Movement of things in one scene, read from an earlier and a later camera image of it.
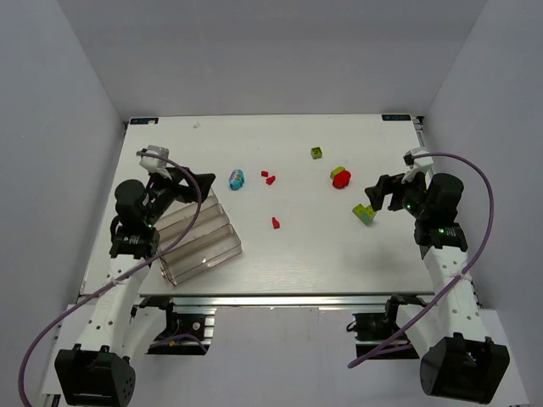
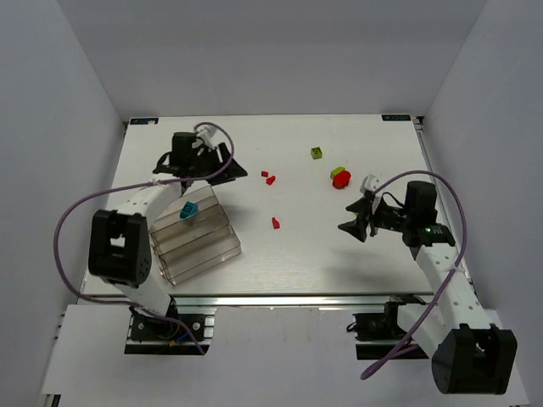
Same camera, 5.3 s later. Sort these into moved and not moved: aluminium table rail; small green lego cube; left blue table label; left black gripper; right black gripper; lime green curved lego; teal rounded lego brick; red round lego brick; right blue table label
Moved: right black gripper; teal rounded lego brick; left black gripper
Not moved: aluminium table rail; right blue table label; small green lego cube; left blue table label; lime green curved lego; red round lego brick
